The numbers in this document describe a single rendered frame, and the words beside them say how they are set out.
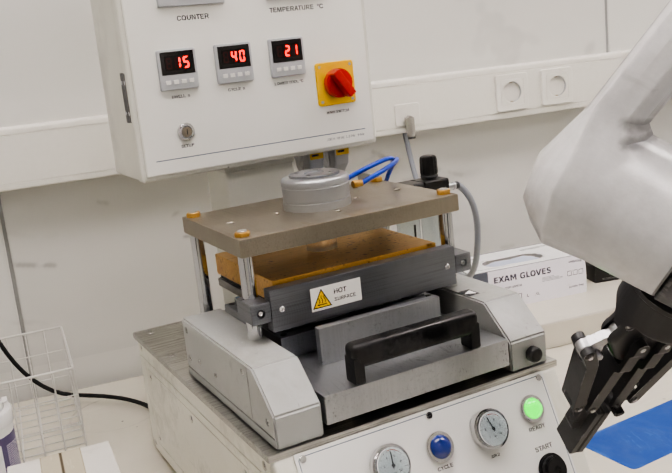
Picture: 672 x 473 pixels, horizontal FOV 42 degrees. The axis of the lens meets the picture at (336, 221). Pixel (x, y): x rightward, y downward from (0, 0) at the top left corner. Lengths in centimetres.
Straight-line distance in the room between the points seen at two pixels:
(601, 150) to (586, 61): 122
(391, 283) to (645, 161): 42
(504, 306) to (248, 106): 40
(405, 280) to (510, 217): 86
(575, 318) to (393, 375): 71
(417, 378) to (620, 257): 34
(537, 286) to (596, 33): 56
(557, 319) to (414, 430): 68
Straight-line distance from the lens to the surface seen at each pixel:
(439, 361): 90
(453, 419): 91
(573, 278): 164
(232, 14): 110
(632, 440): 122
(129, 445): 134
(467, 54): 172
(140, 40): 106
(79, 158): 148
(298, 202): 97
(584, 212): 59
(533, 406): 95
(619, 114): 60
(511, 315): 97
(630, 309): 76
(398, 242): 101
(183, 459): 115
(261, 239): 88
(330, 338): 90
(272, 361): 85
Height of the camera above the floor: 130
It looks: 12 degrees down
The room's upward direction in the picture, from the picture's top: 6 degrees counter-clockwise
